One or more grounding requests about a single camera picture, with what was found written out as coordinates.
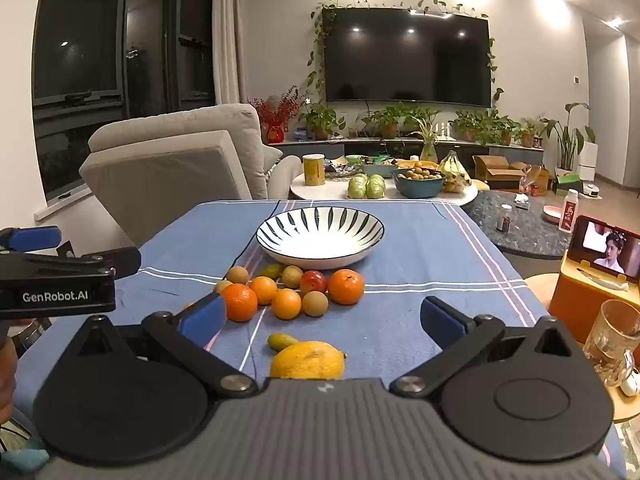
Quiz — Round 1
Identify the dark television cabinet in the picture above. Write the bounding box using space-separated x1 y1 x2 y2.
267 137 546 162

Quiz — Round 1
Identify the large yellow lemon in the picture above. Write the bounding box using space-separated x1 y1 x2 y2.
270 341 347 380

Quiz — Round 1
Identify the clear plastic snack bag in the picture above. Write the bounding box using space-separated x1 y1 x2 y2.
520 165 551 197

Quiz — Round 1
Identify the white air purifier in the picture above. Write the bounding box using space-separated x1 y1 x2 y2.
577 142 599 181

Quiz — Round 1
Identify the spider plant in glass vase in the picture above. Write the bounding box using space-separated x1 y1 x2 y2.
410 115 451 163

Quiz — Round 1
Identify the green ivy vine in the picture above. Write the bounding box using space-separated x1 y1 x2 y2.
307 0 506 106

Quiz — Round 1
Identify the white window sill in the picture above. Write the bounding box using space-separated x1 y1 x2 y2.
32 187 93 221

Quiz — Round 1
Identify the white bottle red label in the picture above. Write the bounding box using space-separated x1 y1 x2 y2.
558 190 580 233

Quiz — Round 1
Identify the blue striped tablecloth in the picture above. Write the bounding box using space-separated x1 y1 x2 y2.
15 200 628 480

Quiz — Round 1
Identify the beige curtain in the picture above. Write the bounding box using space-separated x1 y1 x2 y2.
212 0 248 106

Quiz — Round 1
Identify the small orange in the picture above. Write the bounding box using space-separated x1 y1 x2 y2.
271 288 302 320
248 276 278 306

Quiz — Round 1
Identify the green potted plant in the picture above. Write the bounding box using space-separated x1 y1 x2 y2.
397 105 426 133
361 106 401 139
450 110 488 143
487 115 521 147
520 117 543 148
300 102 346 141

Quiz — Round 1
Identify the clear glass mug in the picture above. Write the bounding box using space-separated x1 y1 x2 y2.
582 300 640 386

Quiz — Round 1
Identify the open cardboard box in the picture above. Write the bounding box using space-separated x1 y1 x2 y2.
472 155 528 191

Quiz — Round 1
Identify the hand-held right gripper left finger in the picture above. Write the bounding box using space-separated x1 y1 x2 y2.
65 291 258 401

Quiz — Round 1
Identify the large orange mandarin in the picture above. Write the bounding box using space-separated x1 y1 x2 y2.
327 269 365 306
220 284 259 323

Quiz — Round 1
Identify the white round coffee table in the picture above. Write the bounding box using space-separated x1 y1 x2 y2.
290 170 478 206

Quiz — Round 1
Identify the yellow canister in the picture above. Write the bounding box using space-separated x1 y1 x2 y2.
302 154 327 187

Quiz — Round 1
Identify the dark glass window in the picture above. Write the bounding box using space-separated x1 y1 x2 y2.
32 0 221 201

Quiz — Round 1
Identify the banana bunch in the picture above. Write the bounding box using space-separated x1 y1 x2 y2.
439 150 473 193

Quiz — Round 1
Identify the round wooden side table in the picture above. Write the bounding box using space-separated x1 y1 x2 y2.
522 272 640 423

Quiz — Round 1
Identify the person's left hand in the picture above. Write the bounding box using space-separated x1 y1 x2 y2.
0 355 20 426

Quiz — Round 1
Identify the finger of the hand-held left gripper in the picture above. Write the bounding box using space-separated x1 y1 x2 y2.
0 246 142 279
0 226 76 257

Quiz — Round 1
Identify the beige sofa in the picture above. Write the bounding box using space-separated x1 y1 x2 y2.
80 103 303 248

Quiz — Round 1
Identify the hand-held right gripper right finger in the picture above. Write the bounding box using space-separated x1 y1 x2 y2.
390 296 576 397

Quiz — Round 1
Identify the wall-mounted television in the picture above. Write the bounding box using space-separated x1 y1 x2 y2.
322 7 493 108

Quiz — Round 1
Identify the tall large-leaf plant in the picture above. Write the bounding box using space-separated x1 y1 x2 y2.
542 102 596 171

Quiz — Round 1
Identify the teal bowl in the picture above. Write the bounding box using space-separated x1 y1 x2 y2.
391 167 446 199

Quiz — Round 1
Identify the foil snack packet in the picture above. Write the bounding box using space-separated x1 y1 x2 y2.
324 159 361 178

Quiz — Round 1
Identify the grey sofa cushion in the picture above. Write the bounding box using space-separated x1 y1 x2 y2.
262 147 286 176

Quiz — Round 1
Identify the smartphone in red case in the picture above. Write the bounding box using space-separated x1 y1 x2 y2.
571 215 640 281

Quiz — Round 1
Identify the red apple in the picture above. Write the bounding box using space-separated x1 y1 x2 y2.
300 270 328 295

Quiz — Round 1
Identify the red berry plant in vase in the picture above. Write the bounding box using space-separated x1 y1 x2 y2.
252 87 311 143

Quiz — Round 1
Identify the orange wooden box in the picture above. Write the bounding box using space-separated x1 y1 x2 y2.
549 250 640 356

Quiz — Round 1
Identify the dark marble round table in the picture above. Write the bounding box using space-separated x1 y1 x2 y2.
460 190 576 261

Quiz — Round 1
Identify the white dark-striped ceramic bowl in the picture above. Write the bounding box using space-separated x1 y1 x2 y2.
256 207 386 271

